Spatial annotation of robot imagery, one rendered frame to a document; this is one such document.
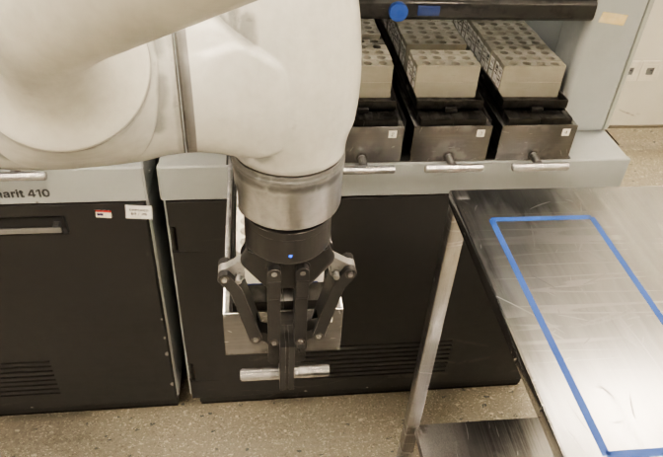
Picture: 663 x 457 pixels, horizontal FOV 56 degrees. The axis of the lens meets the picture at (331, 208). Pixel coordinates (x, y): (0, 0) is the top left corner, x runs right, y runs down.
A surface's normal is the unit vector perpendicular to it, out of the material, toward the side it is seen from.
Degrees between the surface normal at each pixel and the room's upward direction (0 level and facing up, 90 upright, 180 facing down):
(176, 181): 90
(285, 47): 85
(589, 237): 0
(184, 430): 0
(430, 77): 90
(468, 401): 0
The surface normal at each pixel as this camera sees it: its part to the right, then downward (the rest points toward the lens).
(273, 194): -0.25, 0.58
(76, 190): 0.11, 0.61
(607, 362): 0.05, -0.79
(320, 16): 0.46, 0.34
